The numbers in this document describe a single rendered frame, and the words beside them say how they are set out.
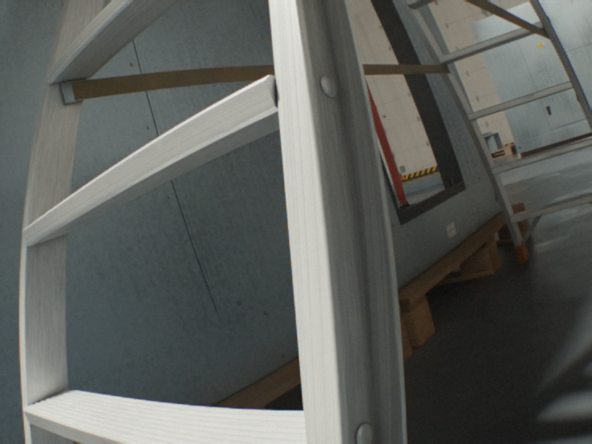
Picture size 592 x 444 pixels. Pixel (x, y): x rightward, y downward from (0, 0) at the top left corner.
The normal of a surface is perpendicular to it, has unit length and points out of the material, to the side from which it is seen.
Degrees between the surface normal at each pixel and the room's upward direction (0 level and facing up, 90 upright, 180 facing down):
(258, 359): 90
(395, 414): 66
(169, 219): 90
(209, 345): 90
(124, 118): 90
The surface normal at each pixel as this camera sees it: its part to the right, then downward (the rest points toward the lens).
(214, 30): 0.68, -0.21
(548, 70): -0.66, 0.26
